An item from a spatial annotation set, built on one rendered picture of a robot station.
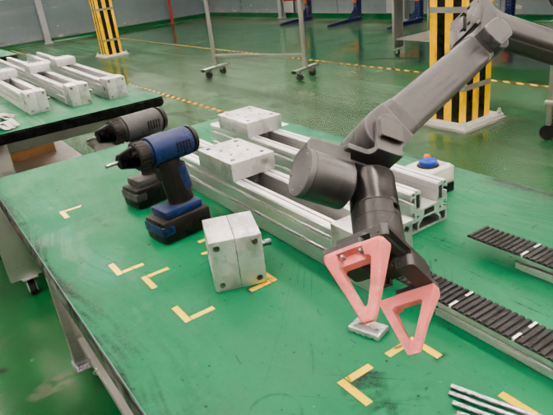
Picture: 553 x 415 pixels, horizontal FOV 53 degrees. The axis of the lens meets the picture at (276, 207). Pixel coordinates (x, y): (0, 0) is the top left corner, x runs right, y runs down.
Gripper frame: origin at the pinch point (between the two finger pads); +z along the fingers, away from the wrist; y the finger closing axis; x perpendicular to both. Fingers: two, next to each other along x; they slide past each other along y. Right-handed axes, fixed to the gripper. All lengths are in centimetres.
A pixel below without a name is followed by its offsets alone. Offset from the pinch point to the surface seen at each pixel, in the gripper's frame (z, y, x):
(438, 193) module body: -42, 38, 3
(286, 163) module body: -66, 35, 37
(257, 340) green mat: -9.9, 11.6, 26.4
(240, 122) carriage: -83, 30, 48
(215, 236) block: -28.5, 7.5, 32.5
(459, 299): -13.5, 24.5, -0.1
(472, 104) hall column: -280, 264, 28
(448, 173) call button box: -54, 47, 3
